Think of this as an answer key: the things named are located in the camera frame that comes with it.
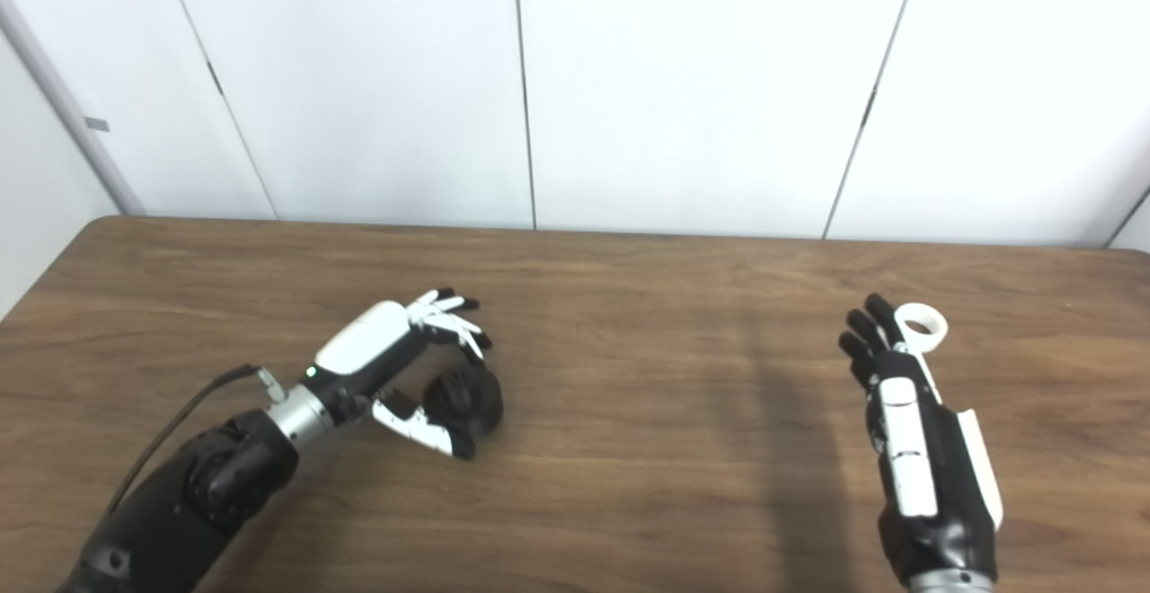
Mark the round black plastic part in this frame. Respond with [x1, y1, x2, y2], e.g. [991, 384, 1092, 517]
[422, 367, 504, 441]

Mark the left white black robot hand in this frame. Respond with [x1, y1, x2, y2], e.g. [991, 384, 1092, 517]
[308, 288, 494, 461]

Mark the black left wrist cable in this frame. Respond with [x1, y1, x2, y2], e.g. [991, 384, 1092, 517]
[99, 364, 288, 522]

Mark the white plastic ring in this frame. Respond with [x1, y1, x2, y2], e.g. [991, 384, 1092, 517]
[895, 303, 950, 351]

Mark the grey wall corner post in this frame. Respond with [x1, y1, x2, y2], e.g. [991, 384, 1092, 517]
[0, 0, 146, 217]

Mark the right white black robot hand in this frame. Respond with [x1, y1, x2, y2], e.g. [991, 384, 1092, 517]
[838, 294, 1004, 587]

